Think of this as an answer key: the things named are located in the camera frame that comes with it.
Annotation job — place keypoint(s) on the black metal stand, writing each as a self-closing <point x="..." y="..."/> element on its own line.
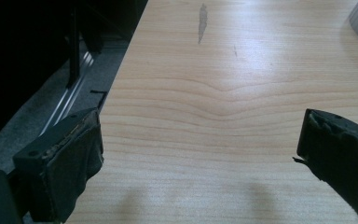
<point x="73" y="49"/>

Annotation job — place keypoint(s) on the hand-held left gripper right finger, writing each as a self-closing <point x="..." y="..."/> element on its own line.
<point x="341" y="149"/>

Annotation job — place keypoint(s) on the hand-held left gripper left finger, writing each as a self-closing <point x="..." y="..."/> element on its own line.
<point x="62" y="161"/>

